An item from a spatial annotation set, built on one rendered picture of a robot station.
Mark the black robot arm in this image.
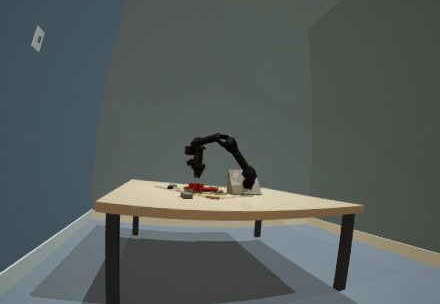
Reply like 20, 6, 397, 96
184, 133, 257, 190

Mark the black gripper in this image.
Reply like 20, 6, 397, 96
190, 155, 205, 178

